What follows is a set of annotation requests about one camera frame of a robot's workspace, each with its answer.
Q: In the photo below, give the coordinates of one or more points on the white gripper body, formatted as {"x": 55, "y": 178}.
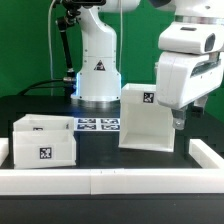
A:
{"x": 184, "y": 78}

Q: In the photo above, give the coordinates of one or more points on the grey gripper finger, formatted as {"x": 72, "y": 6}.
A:
{"x": 179, "y": 118}
{"x": 199, "y": 105}

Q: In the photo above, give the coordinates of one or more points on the white drawer cabinet frame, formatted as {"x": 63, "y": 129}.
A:
{"x": 144, "y": 124}

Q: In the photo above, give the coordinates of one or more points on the white front drawer box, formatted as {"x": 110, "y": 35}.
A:
{"x": 43, "y": 149}

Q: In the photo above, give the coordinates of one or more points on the white drawer box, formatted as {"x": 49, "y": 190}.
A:
{"x": 34, "y": 122}
{"x": 43, "y": 149}

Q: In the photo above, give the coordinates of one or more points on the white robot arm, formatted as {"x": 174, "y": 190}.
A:
{"x": 98, "y": 79}

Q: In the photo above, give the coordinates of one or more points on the white right barrier block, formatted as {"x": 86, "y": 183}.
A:
{"x": 205, "y": 156}

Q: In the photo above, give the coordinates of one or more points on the white barrier block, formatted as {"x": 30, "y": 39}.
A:
{"x": 4, "y": 150}
{"x": 205, "y": 156}

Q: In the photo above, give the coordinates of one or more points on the fiducial marker sheet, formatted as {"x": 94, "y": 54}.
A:
{"x": 96, "y": 124}

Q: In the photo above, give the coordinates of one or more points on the white left barrier block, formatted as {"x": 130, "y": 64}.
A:
{"x": 4, "y": 150}

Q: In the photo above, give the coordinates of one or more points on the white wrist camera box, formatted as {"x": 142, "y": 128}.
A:
{"x": 196, "y": 39}

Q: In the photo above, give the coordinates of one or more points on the white front barrier rail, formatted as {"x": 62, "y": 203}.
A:
{"x": 110, "y": 181}

